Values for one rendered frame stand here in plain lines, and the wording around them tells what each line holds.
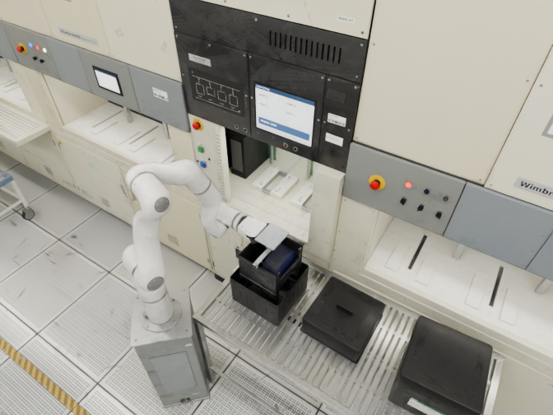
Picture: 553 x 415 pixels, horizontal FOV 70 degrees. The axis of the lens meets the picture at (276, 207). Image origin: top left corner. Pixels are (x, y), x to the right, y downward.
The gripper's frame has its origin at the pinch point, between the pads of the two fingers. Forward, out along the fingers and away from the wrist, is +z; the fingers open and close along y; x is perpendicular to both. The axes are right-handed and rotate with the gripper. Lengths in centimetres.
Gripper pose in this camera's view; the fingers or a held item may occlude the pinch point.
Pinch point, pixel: (271, 238)
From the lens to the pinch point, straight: 170.8
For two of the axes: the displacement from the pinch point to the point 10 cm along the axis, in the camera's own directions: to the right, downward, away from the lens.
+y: -5.7, 5.6, -6.0
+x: 0.1, -7.2, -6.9
